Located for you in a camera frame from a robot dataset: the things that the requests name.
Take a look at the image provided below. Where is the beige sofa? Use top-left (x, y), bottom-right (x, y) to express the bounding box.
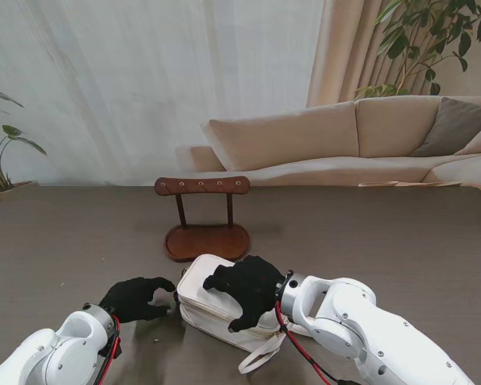
top-left (190, 95), bottom-right (481, 197)

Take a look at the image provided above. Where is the beige curtain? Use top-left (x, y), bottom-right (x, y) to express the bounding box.
top-left (306, 0), bottom-right (481, 108)

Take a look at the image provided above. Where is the grey sofa cushion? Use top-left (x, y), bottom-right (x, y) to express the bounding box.
top-left (410, 96), bottom-right (481, 158)

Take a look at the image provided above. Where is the tall dark-leaved house plant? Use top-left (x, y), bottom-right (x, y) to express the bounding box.
top-left (352, 0), bottom-right (481, 101)

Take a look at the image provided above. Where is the potted broad-leaf plant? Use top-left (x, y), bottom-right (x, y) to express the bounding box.
top-left (0, 83), bottom-right (48, 204)

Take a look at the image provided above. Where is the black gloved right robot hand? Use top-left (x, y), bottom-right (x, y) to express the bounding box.
top-left (203, 255), bottom-right (286, 333)

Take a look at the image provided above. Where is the brown wooden necklace stand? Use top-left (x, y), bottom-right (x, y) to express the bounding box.
top-left (154, 175), bottom-right (252, 264)

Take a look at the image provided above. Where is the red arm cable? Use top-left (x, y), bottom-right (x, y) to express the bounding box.
top-left (275, 300), bottom-right (342, 385)
top-left (97, 316), bottom-right (121, 385)

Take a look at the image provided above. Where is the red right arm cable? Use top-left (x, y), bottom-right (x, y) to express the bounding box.
top-left (275, 300), bottom-right (342, 385)

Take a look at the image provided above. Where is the white sheer curtain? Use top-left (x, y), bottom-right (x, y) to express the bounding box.
top-left (0, 0), bottom-right (325, 188)

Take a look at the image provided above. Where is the red left arm cable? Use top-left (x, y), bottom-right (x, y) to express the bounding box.
top-left (97, 316), bottom-right (121, 385)

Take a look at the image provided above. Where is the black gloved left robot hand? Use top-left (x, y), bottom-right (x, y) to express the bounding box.
top-left (98, 276), bottom-right (177, 324)

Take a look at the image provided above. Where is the white leather handbag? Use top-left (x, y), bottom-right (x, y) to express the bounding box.
top-left (172, 253), bottom-right (305, 376)

